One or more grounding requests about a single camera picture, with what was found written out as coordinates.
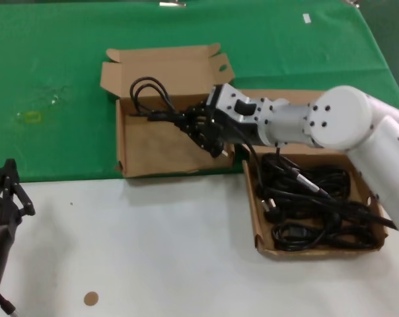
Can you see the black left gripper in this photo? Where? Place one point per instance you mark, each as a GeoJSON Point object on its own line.
{"type": "Point", "coordinates": [1, 214]}

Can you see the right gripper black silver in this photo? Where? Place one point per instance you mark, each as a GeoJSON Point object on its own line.
{"type": "Point", "coordinates": [242, 128]}

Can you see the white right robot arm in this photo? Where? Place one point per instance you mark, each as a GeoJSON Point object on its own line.
{"type": "Point", "coordinates": [341, 115]}

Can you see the cardboard box with oval hole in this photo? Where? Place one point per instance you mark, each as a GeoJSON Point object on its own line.
{"type": "Point", "coordinates": [160, 158]}

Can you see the cardboard box with round hole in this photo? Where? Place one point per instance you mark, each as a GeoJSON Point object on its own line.
{"type": "Point", "coordinates": [318, 255]}

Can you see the metal table clip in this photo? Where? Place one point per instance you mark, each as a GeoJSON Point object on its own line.
{"type": "Point", "coordinates": [353, 2]}
{"type": "Point", "coordinates": [171, 4]}

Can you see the brown round sticker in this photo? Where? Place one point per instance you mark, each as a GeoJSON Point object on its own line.
{"type": "Point", "coordinates": [90, 298]}

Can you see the green table cloth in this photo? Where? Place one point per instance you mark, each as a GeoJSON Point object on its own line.
{"type": "Point", "coordinates": [54, 49]}

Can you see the white label strip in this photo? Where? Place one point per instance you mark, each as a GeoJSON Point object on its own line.
{"type": "Point", "coordinates": [306, 18]}

